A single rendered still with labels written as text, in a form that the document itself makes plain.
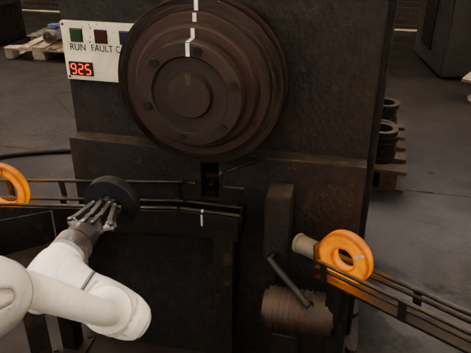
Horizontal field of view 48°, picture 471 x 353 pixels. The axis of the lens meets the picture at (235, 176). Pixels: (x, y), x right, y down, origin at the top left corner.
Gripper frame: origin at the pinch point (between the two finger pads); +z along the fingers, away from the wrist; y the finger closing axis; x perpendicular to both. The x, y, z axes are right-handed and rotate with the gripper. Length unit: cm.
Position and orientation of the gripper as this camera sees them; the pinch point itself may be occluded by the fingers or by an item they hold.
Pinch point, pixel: (111, 197)
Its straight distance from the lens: 149.6
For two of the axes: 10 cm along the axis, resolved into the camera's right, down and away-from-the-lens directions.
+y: 9.8, 1.0, -1.9
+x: -0.1, -8.6, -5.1
